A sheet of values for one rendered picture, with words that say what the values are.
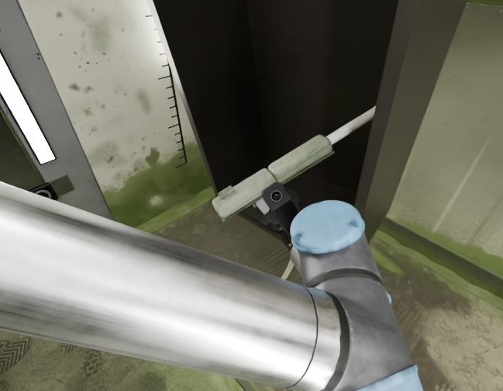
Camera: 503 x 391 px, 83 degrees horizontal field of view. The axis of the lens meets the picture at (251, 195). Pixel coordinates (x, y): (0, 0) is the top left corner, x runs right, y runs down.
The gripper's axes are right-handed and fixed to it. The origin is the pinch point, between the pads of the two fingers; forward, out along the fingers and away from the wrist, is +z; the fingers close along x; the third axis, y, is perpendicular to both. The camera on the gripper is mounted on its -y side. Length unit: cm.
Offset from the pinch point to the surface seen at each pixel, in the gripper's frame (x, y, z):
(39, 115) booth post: -52, -32, 74
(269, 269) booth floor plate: -14, 76, 41
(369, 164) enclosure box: 19.2, -2.1, -15.0
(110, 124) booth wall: -36, -14, 85
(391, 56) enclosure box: 23.8, -22.4, -19.6
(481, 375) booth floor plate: 33, 109, -32
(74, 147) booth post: -53, -16, 79
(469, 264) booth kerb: 67, 107, 1
